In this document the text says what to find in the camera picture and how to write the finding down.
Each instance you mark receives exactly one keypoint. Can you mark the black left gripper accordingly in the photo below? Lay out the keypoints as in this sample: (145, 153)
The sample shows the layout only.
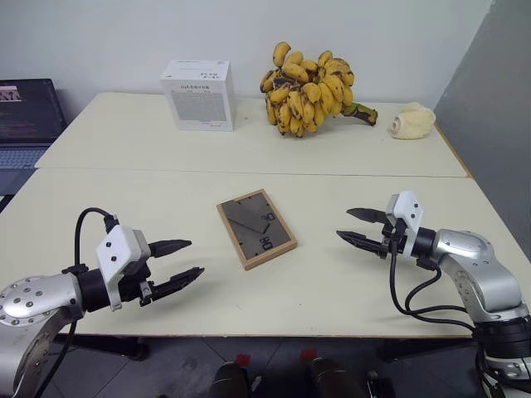
(132, 286)

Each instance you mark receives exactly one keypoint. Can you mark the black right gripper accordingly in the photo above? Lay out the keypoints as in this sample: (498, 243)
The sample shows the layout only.
(394, 239)

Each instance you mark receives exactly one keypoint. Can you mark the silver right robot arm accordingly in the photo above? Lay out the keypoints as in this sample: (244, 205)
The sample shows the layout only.
(481, 269)

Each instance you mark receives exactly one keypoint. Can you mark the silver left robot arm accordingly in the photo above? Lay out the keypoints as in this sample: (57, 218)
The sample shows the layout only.
(37, 294)

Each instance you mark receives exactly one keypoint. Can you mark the wooden framed digital clock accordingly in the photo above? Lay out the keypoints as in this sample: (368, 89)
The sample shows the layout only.
(257, 230)

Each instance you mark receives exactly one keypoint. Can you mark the black table base bar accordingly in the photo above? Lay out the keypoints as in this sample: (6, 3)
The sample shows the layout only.
(423, 352)
(103, 344)

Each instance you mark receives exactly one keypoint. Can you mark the dark rounded shape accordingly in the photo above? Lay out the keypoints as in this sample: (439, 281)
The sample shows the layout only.
(332, 379)
(228, 381)

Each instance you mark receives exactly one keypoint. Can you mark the yellow banana bunch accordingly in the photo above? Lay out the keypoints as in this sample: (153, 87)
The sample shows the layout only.
(307, 95)

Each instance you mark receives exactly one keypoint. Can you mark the white cardboard box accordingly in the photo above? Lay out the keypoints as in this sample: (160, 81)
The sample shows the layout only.
(203, 99)

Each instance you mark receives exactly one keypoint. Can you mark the dark laptop computer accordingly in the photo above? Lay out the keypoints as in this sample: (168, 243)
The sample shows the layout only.
(25, 112)

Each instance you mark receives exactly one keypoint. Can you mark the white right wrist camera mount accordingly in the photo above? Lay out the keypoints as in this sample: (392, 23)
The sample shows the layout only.
(408, 207)

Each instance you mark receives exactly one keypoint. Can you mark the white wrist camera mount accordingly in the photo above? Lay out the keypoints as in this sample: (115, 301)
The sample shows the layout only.
(408, 207)
(116, 248)

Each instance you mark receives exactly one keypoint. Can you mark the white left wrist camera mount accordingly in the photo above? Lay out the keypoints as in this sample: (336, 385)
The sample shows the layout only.
(116, 248)

